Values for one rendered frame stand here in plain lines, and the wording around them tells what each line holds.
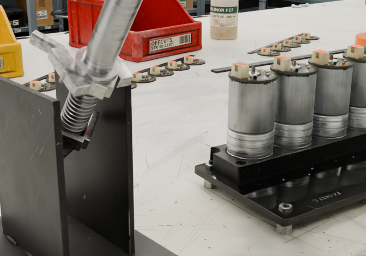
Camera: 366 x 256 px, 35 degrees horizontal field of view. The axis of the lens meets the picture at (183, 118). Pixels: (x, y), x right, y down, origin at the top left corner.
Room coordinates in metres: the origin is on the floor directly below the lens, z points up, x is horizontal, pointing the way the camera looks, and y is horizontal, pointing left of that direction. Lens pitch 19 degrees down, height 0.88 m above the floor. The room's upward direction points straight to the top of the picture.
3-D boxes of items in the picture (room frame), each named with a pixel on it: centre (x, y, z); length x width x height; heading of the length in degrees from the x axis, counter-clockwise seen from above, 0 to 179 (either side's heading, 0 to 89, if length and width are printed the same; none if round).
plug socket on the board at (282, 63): (0.30, -0.05, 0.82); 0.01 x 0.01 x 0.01; 33
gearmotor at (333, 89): (0.32, -0.08, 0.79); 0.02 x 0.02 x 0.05
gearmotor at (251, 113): (0.29, -0.04, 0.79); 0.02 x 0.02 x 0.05
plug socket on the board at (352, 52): (0.33, -0.10, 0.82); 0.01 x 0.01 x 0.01; 33
